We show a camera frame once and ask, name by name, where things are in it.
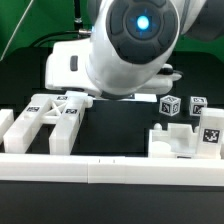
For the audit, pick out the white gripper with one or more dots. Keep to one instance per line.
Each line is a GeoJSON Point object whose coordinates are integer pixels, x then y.
{"type": "Point", "coordinates": [95, 68]}

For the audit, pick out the white chair seat block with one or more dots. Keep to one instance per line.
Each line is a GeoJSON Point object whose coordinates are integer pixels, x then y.
{"type": "Point", "coordinates": [177, 141]}

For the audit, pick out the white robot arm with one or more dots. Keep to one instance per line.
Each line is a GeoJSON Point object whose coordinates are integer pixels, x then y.
{"type": "Point", "coordinates": [129, 45]}

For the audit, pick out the black pole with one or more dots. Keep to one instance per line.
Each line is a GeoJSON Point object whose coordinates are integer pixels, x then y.
{"type": "Point", "coordinates": [78, 23]}

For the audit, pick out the white marker base sheet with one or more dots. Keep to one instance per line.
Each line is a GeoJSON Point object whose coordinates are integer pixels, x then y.
{"type": "Point", "coordinates": [144, 97]}

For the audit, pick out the white tagged cube left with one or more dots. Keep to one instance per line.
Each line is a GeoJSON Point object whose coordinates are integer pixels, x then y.
{"type": "Point", "coordinates": [169, 105]}

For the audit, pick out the white tagged cube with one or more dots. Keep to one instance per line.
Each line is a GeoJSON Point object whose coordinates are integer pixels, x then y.
{"type": "Point", "coordinates": [196, 104]}
{"type": "Point", "coordinates": [169, 105]}

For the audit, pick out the white tagged cube right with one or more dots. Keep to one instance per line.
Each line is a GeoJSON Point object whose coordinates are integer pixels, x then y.
{"type": "Point", "coordinates": [196, 104]}

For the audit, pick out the white chair back frame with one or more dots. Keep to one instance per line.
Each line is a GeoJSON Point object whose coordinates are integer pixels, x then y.
{"type": "Point", "coordinates": [64, 112]}

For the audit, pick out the white U-shaped fence frame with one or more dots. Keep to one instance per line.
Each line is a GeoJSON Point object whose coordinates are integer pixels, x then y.
{"type": "Point", "coordinates": [197, 171]}

